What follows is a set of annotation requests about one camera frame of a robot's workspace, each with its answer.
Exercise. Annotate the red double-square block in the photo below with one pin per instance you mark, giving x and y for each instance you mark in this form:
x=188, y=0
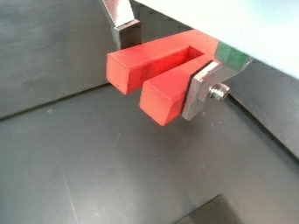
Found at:
x=158, y=67

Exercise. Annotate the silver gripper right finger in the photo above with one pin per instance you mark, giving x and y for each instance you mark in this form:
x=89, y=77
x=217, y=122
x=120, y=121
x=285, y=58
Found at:
x=206, y=83

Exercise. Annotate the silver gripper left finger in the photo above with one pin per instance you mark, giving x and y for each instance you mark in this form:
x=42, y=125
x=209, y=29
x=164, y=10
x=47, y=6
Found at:
x=125, y=25

